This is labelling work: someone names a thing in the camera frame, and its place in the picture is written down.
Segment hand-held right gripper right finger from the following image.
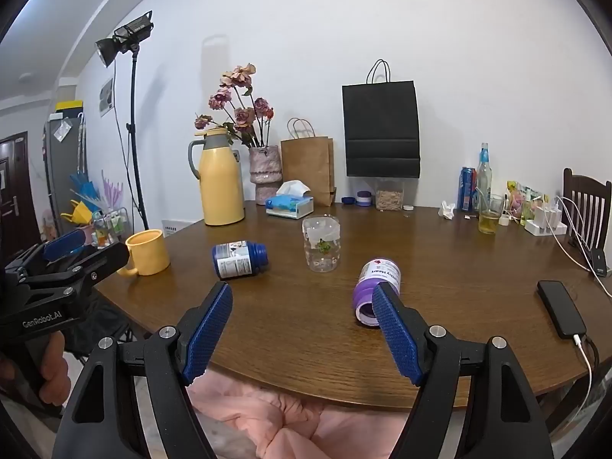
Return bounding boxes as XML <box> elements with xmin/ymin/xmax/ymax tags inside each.
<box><xmin>372</xmin><ymin>282</ymin><xmax>552</xmax><ymax>459</ymax></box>

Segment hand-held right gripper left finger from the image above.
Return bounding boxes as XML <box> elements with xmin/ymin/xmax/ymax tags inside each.
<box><xmin>57</xmin><ymin>281</ymin><xmax>234</xmax><ymax>459</ymax></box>

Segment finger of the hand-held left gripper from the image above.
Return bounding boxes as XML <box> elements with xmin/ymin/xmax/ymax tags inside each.
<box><xmin>4</xmin><ymin>228</ymin><xmax>89</xmax><ymax>277</ymax></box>
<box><xmin>19</xmin><ymin>241</ymin><xmax>131</xmax><ymax>300</ymax></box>

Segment yellow cup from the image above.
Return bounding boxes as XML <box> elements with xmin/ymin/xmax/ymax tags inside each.
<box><xmin>116</xmin><ymin>229</ymin><xmax>171</xmax><ymax>278</ymax></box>

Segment clear glass cup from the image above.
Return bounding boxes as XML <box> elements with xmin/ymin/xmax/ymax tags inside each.
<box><xmin>302</xmin><ymin>216</ymin><xmax>342</xmax><ymax>273</ymax></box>

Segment person's left hand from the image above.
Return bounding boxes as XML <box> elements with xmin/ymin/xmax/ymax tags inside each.
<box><xmin>40</xmin><ymin>331</ymin><xmax>72</xmax><ymax>410</ymax></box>

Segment purple pill bottle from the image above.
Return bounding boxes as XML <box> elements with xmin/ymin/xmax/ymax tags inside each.
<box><xmin>353</xmin><ymin>257</ymin><xmax>401</xmax><ymax>328</ymax></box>

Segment blue plastic broom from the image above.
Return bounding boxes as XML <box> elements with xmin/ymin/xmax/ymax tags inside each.
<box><xmin>70</xmin><ymin>171</ymin><xmax>102</xmax><ymax>211</ymax></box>

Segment blue pill bottle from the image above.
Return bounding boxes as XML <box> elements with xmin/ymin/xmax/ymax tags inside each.
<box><xmin>212</xmin><ymin>241</ymin><xmax>269</xmax><ymax>281</ymax></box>

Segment dark wooden door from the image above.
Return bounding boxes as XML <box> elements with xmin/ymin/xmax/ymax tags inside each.
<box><xmin>0</xmin><ymin>131</ymin><xmax>41</xmax><ymax>254</ymax></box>

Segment grey refrigerator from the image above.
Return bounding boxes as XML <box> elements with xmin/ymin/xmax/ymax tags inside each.
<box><xmin>43</xmin><ymin>114</ymin><xmax>88</xmax><ymax>237</ymax></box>

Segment black light stand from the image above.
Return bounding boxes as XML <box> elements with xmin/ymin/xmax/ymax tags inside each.
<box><xmin>125</xmin><ymin>43</ymin><xmax>150</xmax><ymax>231</ymax></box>

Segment pink quilted clothing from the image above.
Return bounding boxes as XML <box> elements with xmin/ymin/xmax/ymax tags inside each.
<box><xmin>186</xmin><ymin>370</ymin><xmax>418</xmax><ymax>459</ymax></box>

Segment yellow thermos jug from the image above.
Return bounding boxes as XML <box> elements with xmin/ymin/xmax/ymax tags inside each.
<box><xmin>187</xmin><ymin>127</ymin><xmax>246</xmax><ymax>226</ymax></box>

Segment clear grain container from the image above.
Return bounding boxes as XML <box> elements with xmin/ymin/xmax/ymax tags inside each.
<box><xmin>375</xmin><ymin>178</ymin><xmax>405</xmax><ymax>212</ymax></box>

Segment blue tissue box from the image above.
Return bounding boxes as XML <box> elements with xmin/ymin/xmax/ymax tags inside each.
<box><xmin>265</xmin><ymin>180</ymin><xmax>315</xmax><ymax>220</ymax></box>

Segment glass of yellow drink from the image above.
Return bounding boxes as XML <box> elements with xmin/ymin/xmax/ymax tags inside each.
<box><xmin>478</xmin><ymin>194</ymin><xmax>506</xmax><ymax>235</ymax></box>

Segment blue drink can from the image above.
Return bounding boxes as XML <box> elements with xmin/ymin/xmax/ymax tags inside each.
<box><xmin>458</xmin><ymin>167</ymin><xmax>478</xmax><ymax>212</ymax></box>

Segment black smartphone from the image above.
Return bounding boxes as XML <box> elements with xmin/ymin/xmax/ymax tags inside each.
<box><xmin>536</xmin><ymin>280</ymin><xmax>587</xmax><ymax>340</ymax></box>

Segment pink ceramic vase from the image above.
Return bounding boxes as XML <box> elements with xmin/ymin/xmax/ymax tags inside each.
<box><xmin>249</xmin><ymin>145</ymin><xmax>283</xmax><ymax>205</ymax></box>

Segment clear glass bottle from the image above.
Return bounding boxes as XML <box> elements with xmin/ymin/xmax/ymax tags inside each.
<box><xmin>476</xmin><ymin>142</ymin><xmax>493</xmax><ymax>213</ymax></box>

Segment colourful snack packets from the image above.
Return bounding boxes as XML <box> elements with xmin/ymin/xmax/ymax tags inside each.
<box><xmin>506</xmin><ymin>180</ymin><xmax>550</xmax><ymax>225</ymax></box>

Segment white charging station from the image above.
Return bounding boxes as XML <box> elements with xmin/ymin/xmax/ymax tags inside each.
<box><xmin>524</xmin><ymin>203</ymin><xmax>569</xmax><ymax>236</ymax></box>

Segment brown paper bag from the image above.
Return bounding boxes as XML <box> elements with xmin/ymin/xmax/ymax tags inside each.
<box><xmin>280</xmin><ymin>117</ymin><xmax>336</xmax><ymax>207</ymax></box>

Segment dried pink flowers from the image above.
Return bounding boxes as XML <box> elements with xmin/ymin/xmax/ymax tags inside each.
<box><xmin>194</xmin><ymin>62</ymin><xmax>275</xmax><ymax>149</ymax></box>

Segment black paper bag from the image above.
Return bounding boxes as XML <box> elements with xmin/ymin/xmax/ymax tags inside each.
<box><xmin>341</xmin><ymin>59</ymin><xmax>422</xmax><ymax>179</ymax></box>

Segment black power adapter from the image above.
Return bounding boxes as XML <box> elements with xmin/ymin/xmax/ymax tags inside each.
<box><xmin>588</xmin><ymin>249</ymin><xmax>610</xmax><ymax>278</ymax></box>

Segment black studio light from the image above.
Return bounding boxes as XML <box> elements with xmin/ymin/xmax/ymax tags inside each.
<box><xmin>94</xmin><ymin>10</ymin><xmax>155</xmax><ymax>68</ymax></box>

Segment dark wooden chair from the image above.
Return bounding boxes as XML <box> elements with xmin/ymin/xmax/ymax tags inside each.
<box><xmin>562</xmin><ymin>168</ymin><xmax>612</xmax><ymax>269</ymax></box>

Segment wall paper sheet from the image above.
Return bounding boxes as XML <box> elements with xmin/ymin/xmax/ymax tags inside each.
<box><xmin>99</xmin><ymin>76</ymin><xmax>114</xmax><ymax>118</ymax></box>

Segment white charging cable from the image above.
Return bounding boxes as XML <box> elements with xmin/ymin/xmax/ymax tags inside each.
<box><xmin>574</xmin><ymin>334</ymin><xmax>596</xmax><ymax>405</ymax></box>
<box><xmin>550</xmin><ymin>194</ymin><xmax>596</xmax><ymax>273</ymax></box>

